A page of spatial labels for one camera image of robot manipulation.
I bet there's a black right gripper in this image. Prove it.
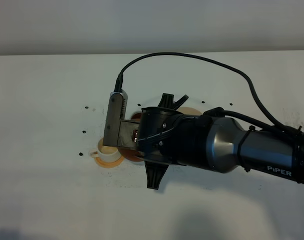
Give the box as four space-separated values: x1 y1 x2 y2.
136 93 214 190

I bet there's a brown clay teapot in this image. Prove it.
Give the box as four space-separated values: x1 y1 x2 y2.
117 112 143 162

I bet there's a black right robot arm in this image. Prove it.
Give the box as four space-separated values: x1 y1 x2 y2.
133 94 304 190

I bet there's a round beige teapot tray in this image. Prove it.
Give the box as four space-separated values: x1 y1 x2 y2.
177 106 203 116

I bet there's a white teacup front left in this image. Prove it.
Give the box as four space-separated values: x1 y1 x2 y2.
89 138 121 163

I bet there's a wooden coaster front left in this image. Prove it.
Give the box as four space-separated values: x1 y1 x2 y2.
94 156 124 169

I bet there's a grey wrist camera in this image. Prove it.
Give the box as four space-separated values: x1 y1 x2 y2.
103 90 139 150

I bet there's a black camera cable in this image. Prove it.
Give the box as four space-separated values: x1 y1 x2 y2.
114 51 304 133

